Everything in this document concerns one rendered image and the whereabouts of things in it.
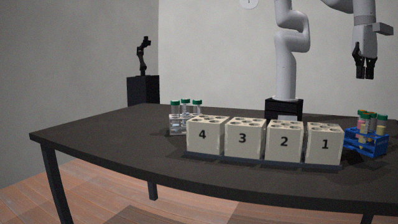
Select white bucket adapter with five holes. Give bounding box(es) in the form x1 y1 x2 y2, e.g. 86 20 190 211
186 114 230 155
224 117 266 159
264 119 304 163
304 122 345 166

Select blue tube rack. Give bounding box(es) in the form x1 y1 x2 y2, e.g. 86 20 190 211
343 127 389 158

